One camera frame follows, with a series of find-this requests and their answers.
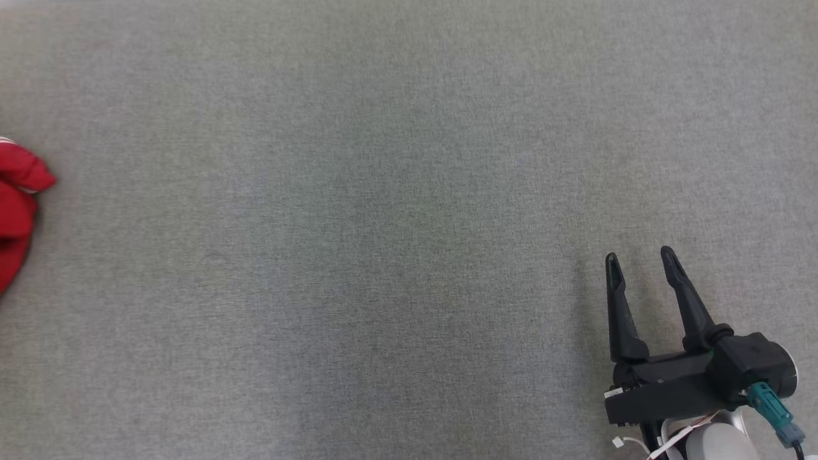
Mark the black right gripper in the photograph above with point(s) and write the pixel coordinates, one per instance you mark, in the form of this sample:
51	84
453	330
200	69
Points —
664	390

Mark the red basketball shorts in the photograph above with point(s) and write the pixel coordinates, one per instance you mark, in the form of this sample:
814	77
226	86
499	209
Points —
13	211

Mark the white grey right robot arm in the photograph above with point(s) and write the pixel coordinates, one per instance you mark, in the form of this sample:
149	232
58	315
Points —
716	444

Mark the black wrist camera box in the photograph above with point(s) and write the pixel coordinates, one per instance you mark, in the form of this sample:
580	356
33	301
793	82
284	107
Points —
754	361

